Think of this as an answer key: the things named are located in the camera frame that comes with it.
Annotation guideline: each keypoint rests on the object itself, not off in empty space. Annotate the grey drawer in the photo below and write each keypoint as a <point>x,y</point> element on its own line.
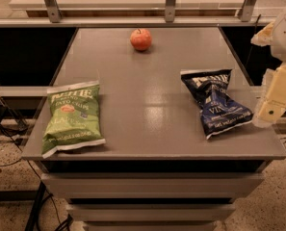
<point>149,226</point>
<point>151,185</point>
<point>151,212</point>

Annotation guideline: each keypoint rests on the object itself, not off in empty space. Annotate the grey top drawer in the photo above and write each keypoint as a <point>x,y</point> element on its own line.
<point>151,185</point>

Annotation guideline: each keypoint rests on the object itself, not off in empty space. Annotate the red apple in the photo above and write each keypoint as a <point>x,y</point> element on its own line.
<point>141,39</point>

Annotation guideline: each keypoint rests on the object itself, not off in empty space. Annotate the right metal bracket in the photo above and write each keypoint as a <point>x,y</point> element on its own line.
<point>246,11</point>

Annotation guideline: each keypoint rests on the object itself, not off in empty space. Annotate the blue chip bag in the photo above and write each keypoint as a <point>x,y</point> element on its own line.
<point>218,111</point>

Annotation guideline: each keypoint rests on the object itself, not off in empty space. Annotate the grey middle drawer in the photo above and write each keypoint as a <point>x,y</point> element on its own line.
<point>151,212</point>

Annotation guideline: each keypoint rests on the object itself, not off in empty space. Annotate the green jalapeno chip bag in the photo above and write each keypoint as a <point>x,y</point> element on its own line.
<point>75,118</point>

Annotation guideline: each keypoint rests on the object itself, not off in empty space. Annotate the metal bracket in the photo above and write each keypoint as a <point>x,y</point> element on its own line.
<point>170,10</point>
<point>53,11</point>
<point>246,11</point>

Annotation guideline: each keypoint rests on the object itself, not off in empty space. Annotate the middle metal bracket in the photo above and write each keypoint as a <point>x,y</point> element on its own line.
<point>170,10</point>

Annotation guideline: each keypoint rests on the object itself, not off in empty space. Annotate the grey bottom drawer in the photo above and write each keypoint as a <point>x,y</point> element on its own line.
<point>149,226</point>

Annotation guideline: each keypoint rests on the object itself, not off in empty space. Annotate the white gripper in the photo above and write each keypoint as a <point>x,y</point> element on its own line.
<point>274,104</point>

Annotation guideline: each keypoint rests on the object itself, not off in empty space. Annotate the left metal bracket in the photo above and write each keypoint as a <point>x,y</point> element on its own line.
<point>53,11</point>

